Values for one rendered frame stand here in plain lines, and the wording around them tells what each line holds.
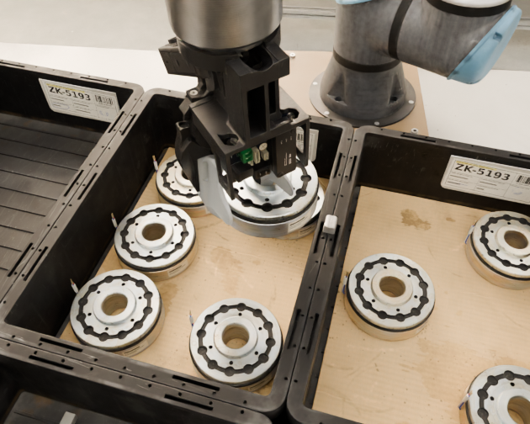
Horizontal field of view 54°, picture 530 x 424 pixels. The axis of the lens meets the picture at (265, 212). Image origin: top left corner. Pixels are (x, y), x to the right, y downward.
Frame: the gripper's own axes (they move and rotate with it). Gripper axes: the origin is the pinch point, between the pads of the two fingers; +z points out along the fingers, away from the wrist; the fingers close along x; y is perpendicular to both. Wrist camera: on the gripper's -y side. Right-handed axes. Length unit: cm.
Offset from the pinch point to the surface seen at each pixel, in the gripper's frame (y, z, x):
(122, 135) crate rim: -22.1, 7.0, -6.0
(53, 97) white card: -40.4, 11.0, -11.5
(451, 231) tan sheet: 6.7, 18.6, 27.4
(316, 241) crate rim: 3.9, 8.9, 7.2
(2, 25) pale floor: -234, 101, -16
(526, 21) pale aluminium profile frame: -95, 96, 187
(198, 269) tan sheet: -4.7, 17.0, -4.8
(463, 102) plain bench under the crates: -23, 34, 62
